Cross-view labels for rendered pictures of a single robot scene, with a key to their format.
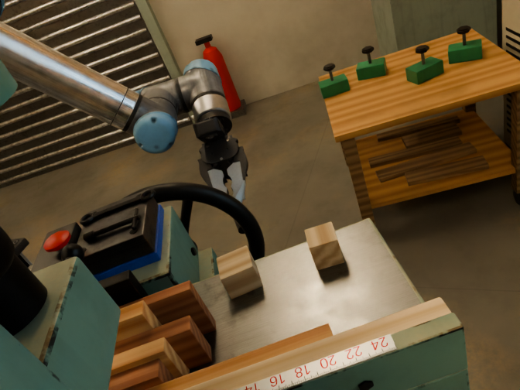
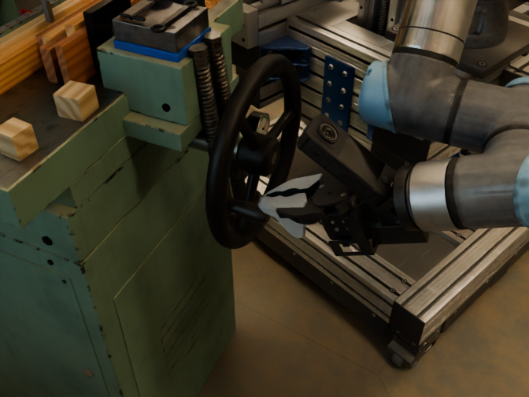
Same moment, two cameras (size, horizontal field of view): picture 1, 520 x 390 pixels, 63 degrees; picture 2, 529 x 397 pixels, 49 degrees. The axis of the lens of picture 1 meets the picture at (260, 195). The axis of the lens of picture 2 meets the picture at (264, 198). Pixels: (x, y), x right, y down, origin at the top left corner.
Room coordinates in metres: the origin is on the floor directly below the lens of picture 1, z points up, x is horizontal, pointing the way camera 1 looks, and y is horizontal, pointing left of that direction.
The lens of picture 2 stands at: (0.83, -0.47, 1.32)
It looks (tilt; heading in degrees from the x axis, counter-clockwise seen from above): 41 degrees down; 111
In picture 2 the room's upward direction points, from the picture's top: straight up
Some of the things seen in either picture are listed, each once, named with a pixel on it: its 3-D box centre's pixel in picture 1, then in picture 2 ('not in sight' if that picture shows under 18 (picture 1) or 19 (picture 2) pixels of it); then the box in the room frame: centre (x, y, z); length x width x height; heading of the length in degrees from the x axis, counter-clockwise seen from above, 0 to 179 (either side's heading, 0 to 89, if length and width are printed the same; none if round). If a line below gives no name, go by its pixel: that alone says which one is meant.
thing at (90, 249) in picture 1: (100, 238); (166, 15); (0.43, 0.19, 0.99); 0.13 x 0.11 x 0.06; 86
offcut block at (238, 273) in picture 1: (239, 271); (76, 101); (0.36, 0.06, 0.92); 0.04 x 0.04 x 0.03; 0
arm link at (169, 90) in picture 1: (159, 104); (511, 124); (0.89, 0.12, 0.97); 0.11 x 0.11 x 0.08; 86
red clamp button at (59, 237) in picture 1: (57, 241); not in sight; (0.41, 0.22, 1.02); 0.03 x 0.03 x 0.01
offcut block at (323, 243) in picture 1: (324, 245); (16, 139); (0.35, -0.04, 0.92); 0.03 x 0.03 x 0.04; 81
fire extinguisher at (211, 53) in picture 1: (220, 76); not in sight; (3.10, -0.07, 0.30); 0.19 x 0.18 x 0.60; 168
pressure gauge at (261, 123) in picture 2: not in sight; (255, 130); (0.46, 0.43, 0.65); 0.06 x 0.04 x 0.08; 86
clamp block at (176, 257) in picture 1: (135, 278); (168, 64); (0.43, 0.19, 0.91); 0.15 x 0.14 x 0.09; 86
